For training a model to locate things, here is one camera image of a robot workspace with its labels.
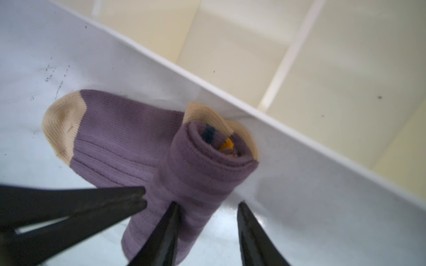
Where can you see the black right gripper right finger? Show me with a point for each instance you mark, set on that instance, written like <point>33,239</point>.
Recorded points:
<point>256,247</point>

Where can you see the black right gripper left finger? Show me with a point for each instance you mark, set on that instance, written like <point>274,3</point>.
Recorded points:
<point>160,248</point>

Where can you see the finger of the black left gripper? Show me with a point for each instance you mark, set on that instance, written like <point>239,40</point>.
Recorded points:
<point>34,247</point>
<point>23,206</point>

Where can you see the purple sock with beige toe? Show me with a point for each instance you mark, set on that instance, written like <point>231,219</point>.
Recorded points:
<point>194,158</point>

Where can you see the cream compartment tray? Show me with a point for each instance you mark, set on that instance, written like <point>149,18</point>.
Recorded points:
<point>350,75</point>

